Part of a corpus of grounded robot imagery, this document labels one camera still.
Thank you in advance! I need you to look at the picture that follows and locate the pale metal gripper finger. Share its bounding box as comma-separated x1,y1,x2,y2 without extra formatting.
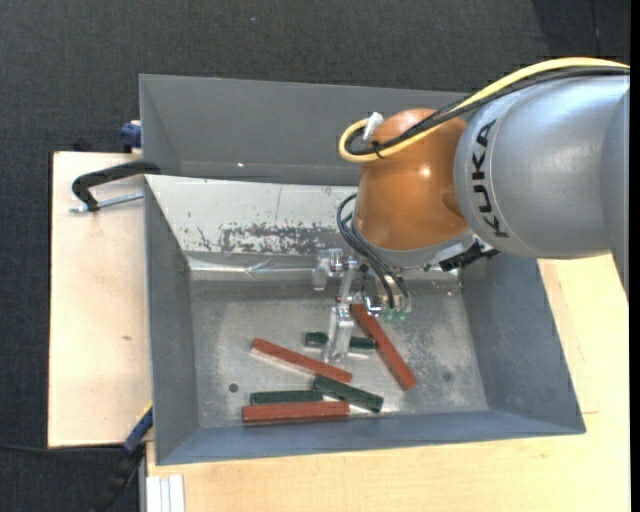
311,249,347,293
321,304,357,365

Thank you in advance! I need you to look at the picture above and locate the dark green flat block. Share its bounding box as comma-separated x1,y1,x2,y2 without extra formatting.
249,389,326,407
312,374,386,415
304,331,377,354

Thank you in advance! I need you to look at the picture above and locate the red-brown flat block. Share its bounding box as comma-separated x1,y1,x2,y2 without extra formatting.
241,400,352,427
249,337,354,385
349,302,418,392

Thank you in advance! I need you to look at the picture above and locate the grey metal bin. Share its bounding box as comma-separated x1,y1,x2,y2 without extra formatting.
138,73,587,466

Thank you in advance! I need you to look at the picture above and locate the black cylinder on white bracket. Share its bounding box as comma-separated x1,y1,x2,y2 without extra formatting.
424,245,502,274

